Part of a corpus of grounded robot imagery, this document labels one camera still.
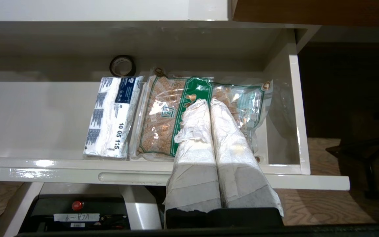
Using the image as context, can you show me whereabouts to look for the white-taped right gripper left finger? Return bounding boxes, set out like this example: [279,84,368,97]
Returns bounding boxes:
[165,99,223,213]

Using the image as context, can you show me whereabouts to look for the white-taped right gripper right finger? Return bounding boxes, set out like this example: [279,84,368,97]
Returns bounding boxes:
[210,98,284,217]

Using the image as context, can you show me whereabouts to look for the cereal bag with green label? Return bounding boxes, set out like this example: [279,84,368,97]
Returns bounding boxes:
[129,67,274,164]

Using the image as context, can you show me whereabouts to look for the white pack with blue print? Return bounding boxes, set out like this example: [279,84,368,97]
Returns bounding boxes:
[83,76,144,160]

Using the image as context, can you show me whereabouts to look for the grey cabinet drawer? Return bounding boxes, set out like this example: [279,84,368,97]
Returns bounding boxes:
[0,20,350,191]

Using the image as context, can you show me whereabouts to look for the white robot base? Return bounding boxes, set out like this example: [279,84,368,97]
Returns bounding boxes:
[0,182,164,235]

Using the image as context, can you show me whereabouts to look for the black tape roll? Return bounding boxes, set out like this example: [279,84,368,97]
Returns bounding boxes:
[109,55,137,77]

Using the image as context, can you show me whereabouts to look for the black chair base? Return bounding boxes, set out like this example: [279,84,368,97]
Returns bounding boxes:
[325,105,379,200]

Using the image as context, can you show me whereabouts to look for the brown wooden side cabinet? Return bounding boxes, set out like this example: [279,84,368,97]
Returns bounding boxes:
[231,0,379,139]

